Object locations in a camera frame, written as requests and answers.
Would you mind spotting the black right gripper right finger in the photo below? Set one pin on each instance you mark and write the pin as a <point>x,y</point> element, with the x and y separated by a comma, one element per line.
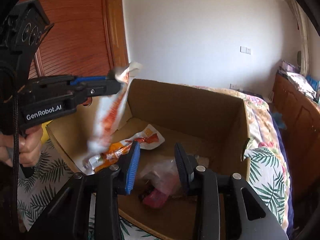
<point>194,178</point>

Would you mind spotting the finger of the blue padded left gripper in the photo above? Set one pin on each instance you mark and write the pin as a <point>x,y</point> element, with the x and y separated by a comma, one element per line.
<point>93,80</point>

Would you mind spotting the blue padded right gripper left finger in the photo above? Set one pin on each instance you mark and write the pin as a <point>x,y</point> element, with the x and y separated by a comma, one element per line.
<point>131,166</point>

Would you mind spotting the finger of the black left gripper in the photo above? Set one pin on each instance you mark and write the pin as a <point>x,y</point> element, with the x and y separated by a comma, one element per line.
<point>102,88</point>

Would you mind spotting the orange white snack bag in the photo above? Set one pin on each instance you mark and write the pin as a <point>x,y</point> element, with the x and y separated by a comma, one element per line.
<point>149,139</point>

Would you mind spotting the white long snack packet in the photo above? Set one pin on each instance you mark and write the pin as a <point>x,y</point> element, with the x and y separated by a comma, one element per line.
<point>110,110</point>

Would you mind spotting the clear bag of snacks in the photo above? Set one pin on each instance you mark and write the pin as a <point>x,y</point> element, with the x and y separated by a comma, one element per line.
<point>162,182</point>

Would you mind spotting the person's left hand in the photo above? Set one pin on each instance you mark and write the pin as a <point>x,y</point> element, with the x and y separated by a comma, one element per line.
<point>29,147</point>

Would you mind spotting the yellow Pikachu plush toy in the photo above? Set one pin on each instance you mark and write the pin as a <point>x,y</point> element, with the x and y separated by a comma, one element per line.
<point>45,136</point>

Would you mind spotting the brown cardboard box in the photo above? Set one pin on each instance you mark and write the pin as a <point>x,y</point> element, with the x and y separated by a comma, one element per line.
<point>210,123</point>

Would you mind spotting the wooden slatted wardrobe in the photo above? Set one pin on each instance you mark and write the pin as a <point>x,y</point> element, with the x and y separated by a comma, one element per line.
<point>87,39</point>

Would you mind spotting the leaf print cloth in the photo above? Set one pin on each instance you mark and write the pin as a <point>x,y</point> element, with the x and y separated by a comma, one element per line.
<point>64,214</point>

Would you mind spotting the floral bed quilt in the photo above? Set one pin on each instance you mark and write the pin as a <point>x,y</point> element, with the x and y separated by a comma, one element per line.
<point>268,171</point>

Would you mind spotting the wooden sideboard cabinet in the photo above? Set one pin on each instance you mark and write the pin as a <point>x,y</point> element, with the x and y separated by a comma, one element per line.
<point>301,137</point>

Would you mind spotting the folded floral cloth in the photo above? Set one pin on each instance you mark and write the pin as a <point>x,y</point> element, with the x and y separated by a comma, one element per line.
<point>301,84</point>

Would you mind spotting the patterned window curtain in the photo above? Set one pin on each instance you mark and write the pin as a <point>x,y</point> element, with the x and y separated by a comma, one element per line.
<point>302,21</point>

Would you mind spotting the white wall switch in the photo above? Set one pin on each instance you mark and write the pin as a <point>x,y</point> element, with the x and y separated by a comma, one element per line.
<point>245,50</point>

